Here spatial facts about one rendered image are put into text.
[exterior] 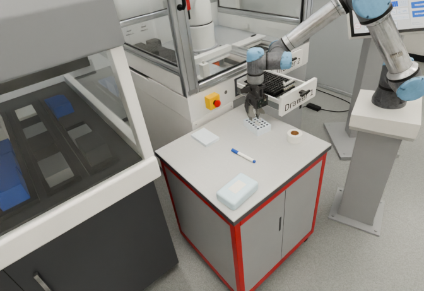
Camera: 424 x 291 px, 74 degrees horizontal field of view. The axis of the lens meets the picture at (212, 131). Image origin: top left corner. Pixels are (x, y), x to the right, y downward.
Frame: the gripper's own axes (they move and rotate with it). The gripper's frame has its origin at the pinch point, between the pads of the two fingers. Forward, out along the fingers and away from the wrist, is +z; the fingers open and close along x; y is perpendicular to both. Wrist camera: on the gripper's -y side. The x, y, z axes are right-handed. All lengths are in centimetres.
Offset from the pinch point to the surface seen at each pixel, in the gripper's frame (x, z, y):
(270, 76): 26.9, -6.8, -19.8
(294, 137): 6.7, 3.3, 22.6
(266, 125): 3.0, 3.4, 6.8
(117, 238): -81, 28, 8
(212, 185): -38.2, 6.9, 24.0
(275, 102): 12.3, -4.4, 1.9
